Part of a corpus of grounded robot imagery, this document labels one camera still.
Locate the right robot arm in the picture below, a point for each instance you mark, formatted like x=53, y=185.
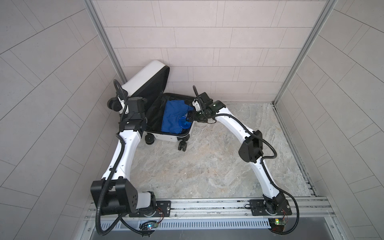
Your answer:
x=254, y=149

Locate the blue t-shirt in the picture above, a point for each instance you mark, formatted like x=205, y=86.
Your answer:
x=174, y=111

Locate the left circuit board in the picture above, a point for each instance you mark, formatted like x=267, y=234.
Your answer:
x=149, y=226

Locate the white black suitcase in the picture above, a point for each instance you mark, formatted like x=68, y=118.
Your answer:
x=150, y=84

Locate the metal corner post right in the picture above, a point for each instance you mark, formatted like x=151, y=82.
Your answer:
x=321, y=20

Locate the aluminium mounting rail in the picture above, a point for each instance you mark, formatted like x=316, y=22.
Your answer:
x=241, y=208

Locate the right circuit board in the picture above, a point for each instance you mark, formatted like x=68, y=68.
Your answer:
x=277, y=225

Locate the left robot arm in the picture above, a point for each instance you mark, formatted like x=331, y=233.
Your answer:
x=114, y=194

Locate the metal corner post left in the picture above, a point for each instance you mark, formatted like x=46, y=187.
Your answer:
x=96, y=20

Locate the circuit board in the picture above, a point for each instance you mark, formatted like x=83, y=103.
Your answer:
x=277, y=225
x=149, y=226

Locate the clear container blue lid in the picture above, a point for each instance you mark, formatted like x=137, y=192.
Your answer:
x=184, y=123

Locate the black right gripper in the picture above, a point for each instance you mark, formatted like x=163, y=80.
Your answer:
x=195, y=116

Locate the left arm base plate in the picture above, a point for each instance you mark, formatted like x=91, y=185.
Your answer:
x=160, y=209

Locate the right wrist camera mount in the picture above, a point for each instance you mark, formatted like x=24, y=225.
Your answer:
x=205, y=99

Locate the metal corner post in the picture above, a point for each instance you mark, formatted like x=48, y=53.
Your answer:
x=321, y=20
x=96, y=20

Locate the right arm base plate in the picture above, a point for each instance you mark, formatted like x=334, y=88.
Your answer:
x=270, y=208

